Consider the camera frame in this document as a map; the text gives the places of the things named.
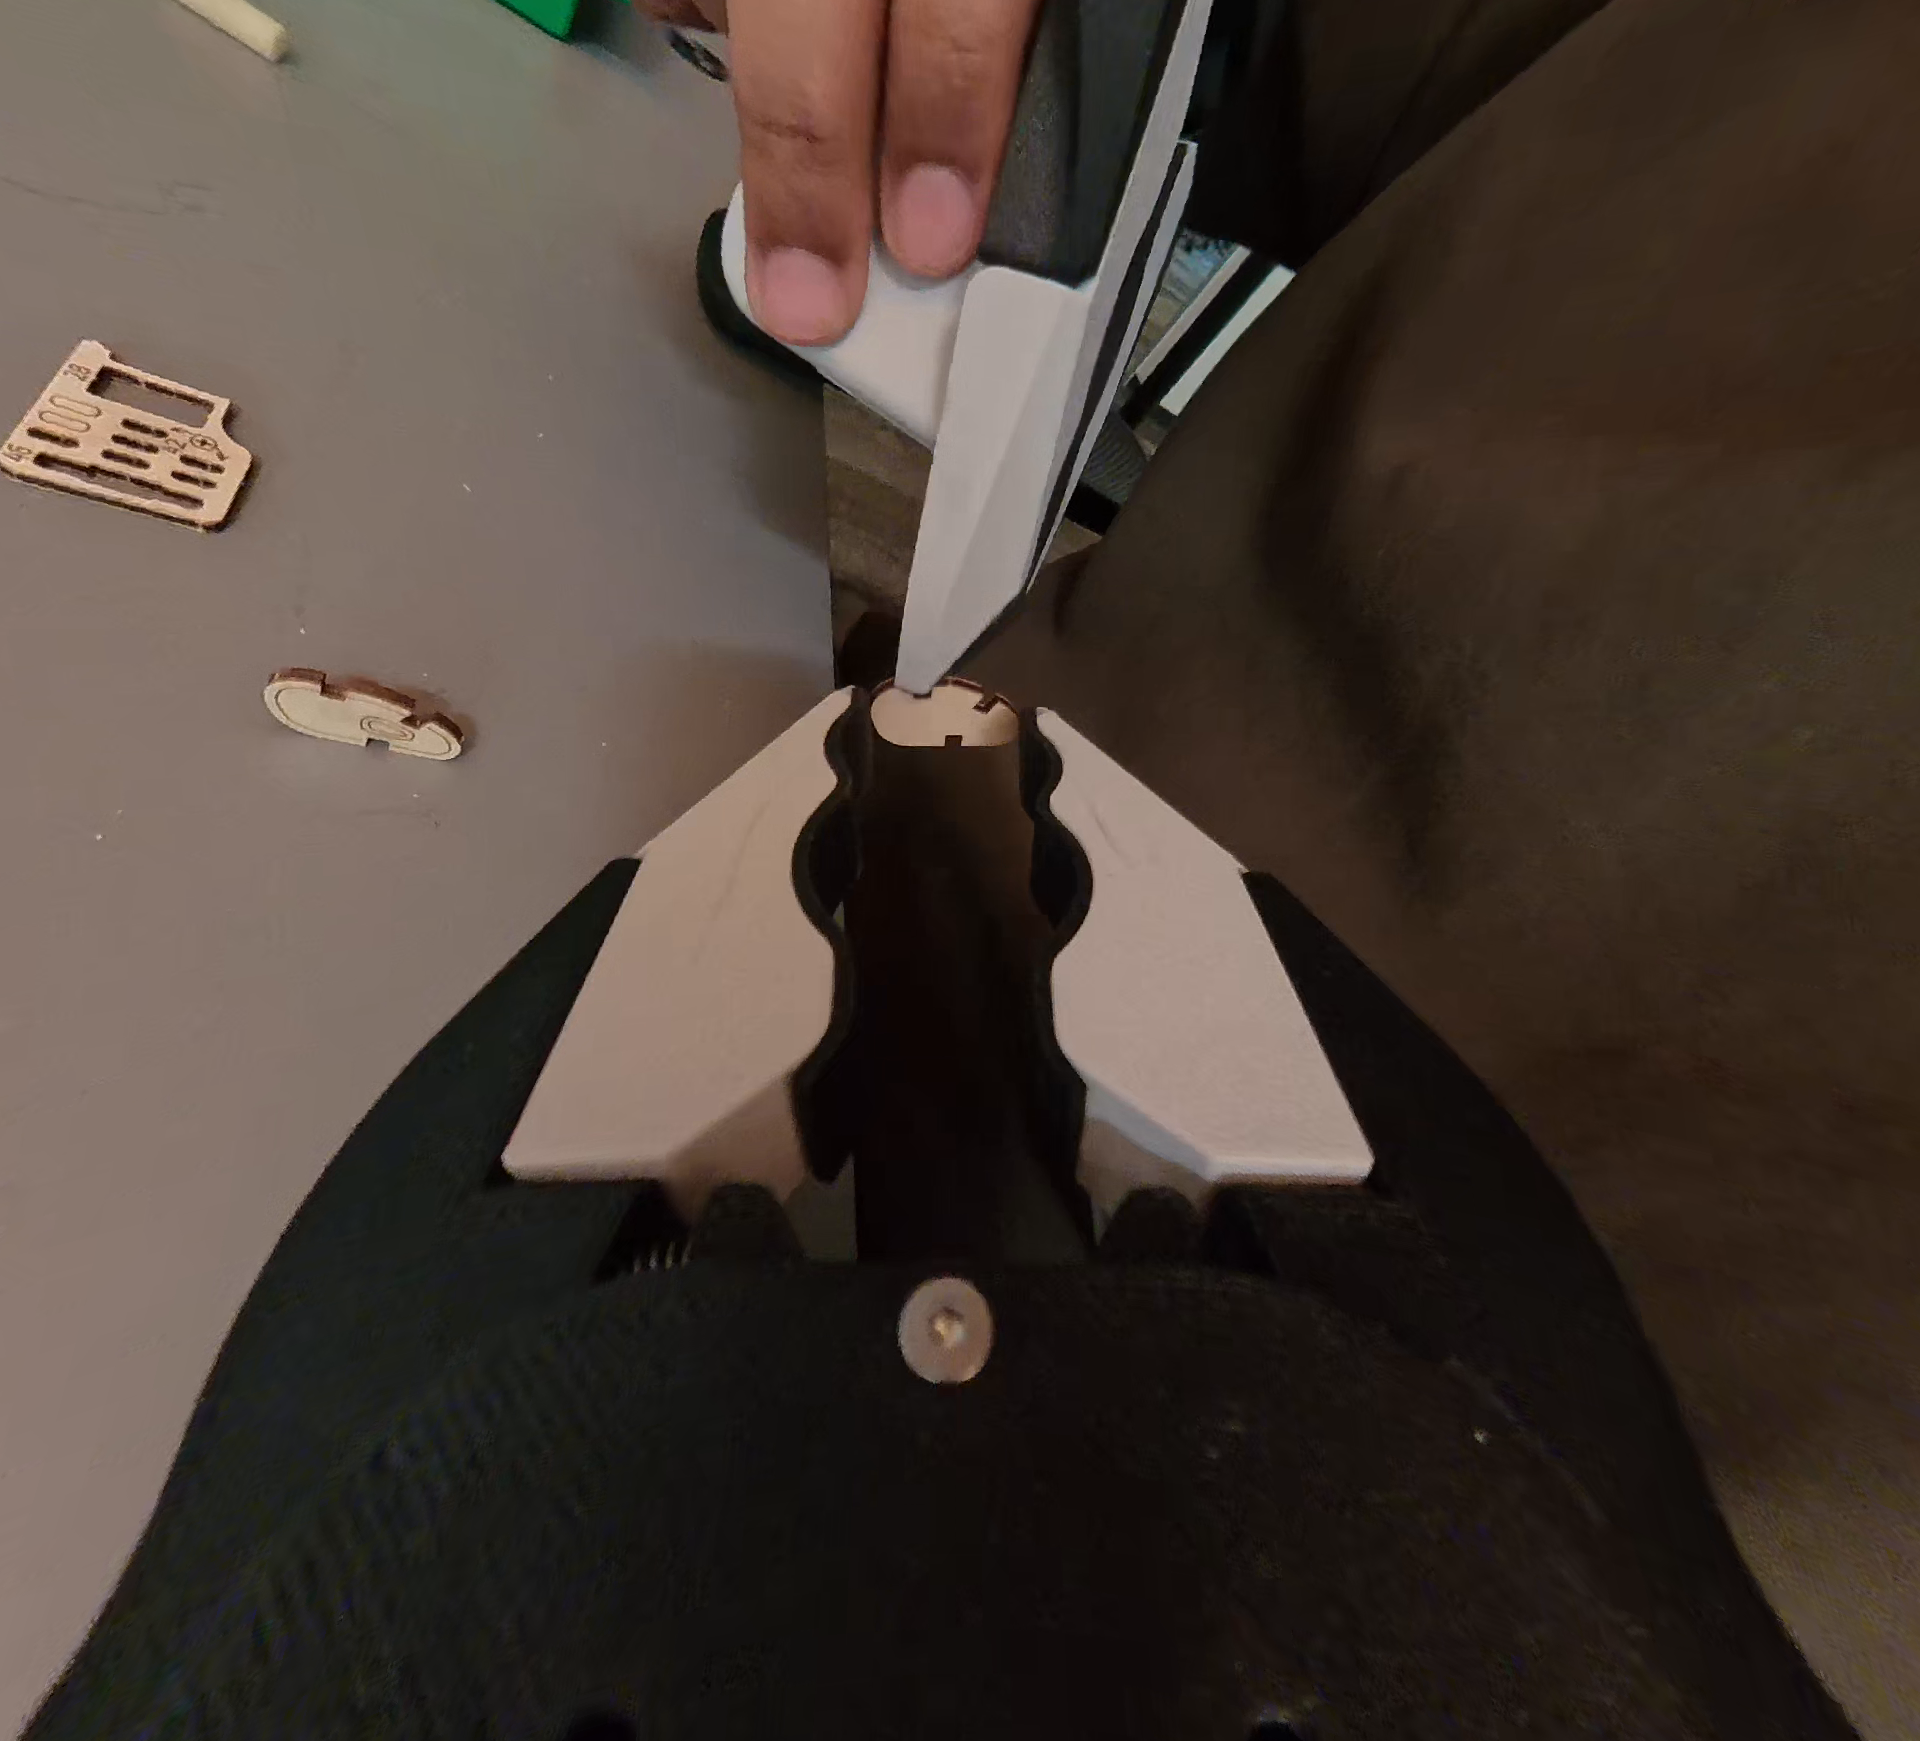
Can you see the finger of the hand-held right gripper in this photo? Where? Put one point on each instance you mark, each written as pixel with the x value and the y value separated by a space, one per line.
pixel 991 466
pixel 1151 271

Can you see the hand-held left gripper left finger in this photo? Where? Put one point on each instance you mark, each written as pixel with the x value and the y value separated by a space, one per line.
pixel 675 992

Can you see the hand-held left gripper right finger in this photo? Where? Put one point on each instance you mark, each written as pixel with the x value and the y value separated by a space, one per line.
pixel 1184 992

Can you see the oval wooden piece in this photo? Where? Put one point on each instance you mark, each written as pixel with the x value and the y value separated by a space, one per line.
pixel 969 720

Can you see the grey desk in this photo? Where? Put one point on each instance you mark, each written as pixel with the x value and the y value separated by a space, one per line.
pixel 450 271

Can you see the person's right hand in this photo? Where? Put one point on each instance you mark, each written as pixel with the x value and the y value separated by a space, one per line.
pixel 840 47

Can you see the rounded notched wooden piece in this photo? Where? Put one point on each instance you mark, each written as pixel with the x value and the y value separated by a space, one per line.
pixel 365 717

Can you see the wooden piece with slot cutouts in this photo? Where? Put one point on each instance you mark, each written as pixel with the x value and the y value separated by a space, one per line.
pixel 134 436

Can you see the white wax cylinder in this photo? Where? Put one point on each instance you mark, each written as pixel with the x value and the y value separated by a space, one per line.
pixel 223 6

